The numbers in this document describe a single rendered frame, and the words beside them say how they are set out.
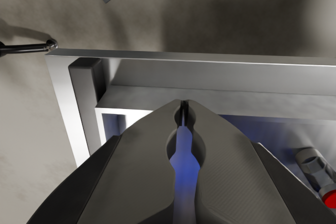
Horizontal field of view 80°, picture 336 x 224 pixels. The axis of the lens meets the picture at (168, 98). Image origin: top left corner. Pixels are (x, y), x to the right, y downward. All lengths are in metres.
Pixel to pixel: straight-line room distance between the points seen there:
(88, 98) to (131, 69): 0.04
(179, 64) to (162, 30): 0.90
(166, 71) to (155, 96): 0.02
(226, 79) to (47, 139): 1.56
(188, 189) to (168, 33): 0.89
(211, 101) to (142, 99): 0.05
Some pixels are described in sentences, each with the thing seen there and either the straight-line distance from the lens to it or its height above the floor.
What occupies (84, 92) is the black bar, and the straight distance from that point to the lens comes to 0.16.
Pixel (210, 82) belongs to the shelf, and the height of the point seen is 0.88.
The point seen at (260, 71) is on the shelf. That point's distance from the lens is 0.17.
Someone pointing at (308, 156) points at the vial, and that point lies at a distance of 0.23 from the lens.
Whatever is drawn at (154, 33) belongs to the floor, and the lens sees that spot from 1.06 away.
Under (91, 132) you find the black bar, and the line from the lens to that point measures 0.18.
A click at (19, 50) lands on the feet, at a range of 1.23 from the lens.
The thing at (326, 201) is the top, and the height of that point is 0.93.
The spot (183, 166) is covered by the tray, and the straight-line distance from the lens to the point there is 0.22.
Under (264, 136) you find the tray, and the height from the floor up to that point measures 0.88.
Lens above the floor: 1.03
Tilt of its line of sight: 60 degrees down
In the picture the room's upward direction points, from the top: 174 degrees counter-clockwise
